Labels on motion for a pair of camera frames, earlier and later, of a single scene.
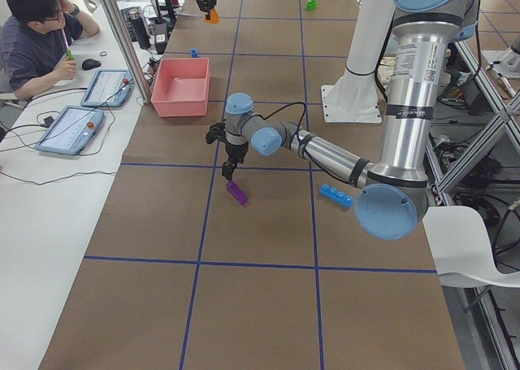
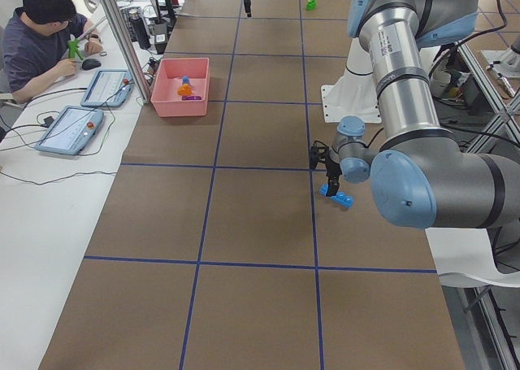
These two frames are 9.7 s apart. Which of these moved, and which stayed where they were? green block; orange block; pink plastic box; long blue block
Moved: orange block
Stayed: green block; long blue block; pink plastic box
